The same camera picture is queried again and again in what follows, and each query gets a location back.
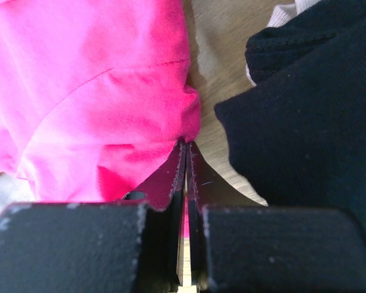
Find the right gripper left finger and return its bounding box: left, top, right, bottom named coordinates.
left=0, top=142, right=185, bottom=292

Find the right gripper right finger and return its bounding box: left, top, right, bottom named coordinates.
left=186, top=143, right=366, bottom=292

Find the pink t shirt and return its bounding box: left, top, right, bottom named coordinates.
left=0, top=1, right=201, bottom=212

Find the black folded t shirt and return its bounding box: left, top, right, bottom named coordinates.
left=215, top=1, right=366, bottom=232

